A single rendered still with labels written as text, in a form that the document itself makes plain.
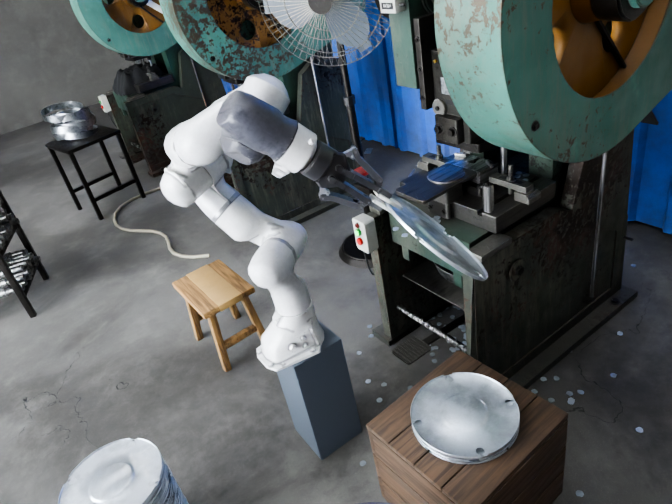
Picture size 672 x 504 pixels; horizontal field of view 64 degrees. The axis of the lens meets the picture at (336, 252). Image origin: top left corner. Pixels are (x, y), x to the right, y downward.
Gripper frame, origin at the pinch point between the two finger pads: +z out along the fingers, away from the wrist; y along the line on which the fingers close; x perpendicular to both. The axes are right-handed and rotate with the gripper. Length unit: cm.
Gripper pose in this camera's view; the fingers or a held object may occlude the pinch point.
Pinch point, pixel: (385, 202)
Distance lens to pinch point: 115.9
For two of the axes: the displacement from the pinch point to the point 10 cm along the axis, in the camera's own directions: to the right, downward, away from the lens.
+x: -2.0, -5.0, 8.4
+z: 8.0, 4.1, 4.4
